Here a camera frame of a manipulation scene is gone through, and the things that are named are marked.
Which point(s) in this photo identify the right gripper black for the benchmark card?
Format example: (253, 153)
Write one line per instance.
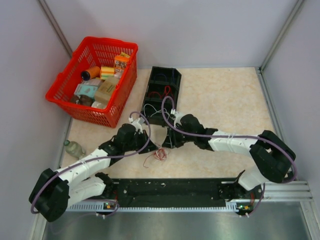
(168, 142)

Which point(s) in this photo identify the orange snack box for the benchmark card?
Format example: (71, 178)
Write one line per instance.
(120, 62)

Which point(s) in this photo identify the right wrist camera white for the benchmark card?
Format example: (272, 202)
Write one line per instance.
(176, 116)

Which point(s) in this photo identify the brown cardboard box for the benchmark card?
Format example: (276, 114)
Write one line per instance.
(105, 90)

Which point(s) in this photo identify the teal packet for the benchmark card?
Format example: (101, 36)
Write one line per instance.
(87, 90)

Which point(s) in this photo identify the orange bottle black cap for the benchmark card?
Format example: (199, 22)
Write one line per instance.
(90, 73)

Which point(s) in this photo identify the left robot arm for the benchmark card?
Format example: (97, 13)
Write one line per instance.
(56, 190)

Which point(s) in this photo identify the black three-compartment tray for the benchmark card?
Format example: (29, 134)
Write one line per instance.
(162, 82)

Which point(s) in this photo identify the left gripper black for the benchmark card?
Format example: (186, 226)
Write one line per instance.
(144, 137)

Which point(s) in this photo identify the white cup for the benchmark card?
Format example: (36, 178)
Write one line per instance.
(98, 105)

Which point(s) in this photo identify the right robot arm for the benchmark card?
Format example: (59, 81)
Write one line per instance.
(272, 157)

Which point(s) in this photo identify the dark brown round item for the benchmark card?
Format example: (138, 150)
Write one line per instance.
(83, 100)

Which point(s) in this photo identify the pink packet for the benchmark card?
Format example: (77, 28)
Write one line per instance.
(93, 82)

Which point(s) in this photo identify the yellow green sponge pack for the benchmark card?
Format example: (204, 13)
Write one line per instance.
(106, 72)

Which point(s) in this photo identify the red plastic basket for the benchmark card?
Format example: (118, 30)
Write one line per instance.
(91, 52)

